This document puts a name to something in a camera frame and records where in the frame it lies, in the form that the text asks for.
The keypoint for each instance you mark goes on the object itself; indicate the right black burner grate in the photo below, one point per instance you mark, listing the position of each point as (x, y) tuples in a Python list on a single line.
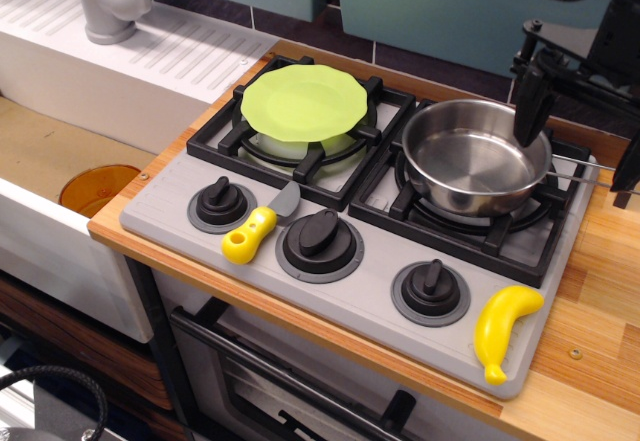
[(519, 245)]

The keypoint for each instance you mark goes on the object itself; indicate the toy oven door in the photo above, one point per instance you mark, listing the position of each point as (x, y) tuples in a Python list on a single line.
[(269, 384)]

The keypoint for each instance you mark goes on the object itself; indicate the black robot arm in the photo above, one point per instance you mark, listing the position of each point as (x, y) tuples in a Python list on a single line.
[(598, 67)]

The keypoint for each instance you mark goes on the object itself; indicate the left black stove knob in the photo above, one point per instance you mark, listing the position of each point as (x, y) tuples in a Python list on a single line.
[(220, 207)]

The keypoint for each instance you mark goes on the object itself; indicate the light green plastic plate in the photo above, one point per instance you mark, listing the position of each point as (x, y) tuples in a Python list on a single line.
[(304, 103)]

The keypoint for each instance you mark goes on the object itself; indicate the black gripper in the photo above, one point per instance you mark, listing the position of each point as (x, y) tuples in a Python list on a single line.
[(626, 175)]

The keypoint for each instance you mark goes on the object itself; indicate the grey toy faucet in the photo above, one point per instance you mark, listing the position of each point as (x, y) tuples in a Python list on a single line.
[(110, 22)]

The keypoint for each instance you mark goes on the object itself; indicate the white toy sink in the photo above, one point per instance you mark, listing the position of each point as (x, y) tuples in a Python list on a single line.
[(68, 105)]

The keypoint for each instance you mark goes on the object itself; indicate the stainless steel pan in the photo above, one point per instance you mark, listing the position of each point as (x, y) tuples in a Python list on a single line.
[(463, 158)]

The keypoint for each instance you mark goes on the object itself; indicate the right teal wall cabinet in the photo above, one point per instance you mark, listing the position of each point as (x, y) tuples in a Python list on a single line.
[(480, 34)]

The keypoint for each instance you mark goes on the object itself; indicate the black stove knob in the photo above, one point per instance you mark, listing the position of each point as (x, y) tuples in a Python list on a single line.
[(320, 248), (430, 294), (220, 207)]

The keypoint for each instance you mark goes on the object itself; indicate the yellow handled toy knife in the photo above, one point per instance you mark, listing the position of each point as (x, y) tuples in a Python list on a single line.
[(240, 245)]

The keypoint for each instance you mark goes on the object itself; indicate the yellow toy banana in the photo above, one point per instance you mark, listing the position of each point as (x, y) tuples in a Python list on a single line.
[(494, 326)]

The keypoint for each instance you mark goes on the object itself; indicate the left black burner grate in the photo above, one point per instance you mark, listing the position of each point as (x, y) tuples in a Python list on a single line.
[(328, 172)]

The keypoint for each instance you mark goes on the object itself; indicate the black burner grate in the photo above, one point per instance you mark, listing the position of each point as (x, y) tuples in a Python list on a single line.
[(328, 172), (519, 245)]

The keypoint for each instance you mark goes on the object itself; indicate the middle black stove knob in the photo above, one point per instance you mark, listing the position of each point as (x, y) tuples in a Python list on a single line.
[(320, 248)]

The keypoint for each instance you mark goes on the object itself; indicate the right black stove knob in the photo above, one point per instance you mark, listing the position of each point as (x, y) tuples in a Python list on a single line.
[(430, 294)]

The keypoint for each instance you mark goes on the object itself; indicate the grey toy stove top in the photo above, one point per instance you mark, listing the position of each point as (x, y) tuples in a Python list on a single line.
[(362, 301)]

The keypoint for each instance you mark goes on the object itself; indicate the orange plastic bowl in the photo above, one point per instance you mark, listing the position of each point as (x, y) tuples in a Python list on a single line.
[(88, 192)]

